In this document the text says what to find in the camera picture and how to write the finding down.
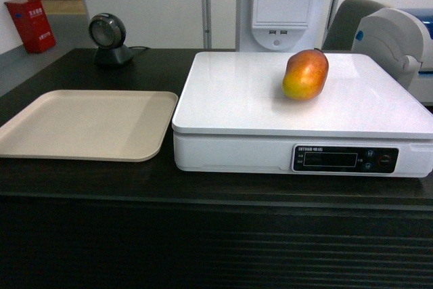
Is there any black barcode scanner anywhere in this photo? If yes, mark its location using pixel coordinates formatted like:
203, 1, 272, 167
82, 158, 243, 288
88, 13, 134, 68

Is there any beige plastic tray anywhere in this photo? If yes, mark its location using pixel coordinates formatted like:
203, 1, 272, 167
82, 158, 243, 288
1, 90, 178, 162

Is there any white pole stand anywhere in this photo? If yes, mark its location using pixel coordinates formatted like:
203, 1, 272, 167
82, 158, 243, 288
202, 0, 212, 49

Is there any white receipt printer kiosk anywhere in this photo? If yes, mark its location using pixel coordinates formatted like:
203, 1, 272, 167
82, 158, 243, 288
235, 0, 334, 52

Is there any red fire extinguisher box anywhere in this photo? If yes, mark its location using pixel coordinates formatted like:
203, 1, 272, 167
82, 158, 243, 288
5, 0, 56, 53

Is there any dark red yellow mango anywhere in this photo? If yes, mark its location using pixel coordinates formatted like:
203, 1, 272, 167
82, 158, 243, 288
281, 49, 329, 101

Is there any white checkout scale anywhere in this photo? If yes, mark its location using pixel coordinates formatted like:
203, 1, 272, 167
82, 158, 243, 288
173, 52, 432, 177

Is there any white label printer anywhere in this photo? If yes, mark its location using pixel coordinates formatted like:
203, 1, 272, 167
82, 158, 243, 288
351, 7, 424, 89

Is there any black checkout counter cabinet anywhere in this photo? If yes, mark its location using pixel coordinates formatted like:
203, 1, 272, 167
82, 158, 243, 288
1, 49, 432, 288

